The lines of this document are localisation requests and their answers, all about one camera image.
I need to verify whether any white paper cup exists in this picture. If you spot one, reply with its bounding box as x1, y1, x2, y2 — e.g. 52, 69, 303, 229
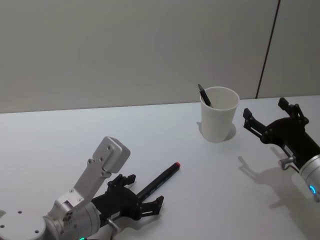
199, 86, 241, 144

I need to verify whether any black pen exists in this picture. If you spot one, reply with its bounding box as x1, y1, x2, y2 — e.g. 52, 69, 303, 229
197, 83, 214, 109

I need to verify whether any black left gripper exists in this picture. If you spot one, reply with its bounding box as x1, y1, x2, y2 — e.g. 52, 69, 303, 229
90, 173, 165, 221

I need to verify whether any gripper cable silver plug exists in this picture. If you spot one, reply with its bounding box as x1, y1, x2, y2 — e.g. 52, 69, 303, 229
279, 156, 301, 174
106, 218, 121, 233

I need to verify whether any black marker with red end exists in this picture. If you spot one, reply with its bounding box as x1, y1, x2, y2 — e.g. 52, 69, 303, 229
136, 161, 182, 201

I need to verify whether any left gripper cable silver plug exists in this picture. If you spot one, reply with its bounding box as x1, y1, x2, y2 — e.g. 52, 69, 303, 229
106, 218, 121, 233

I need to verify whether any right gripper cable silver plug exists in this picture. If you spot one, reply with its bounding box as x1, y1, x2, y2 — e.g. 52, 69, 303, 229
279, 156, 301, 174

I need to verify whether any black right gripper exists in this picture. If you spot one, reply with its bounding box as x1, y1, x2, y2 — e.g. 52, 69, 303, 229
242, 97, 320, 168

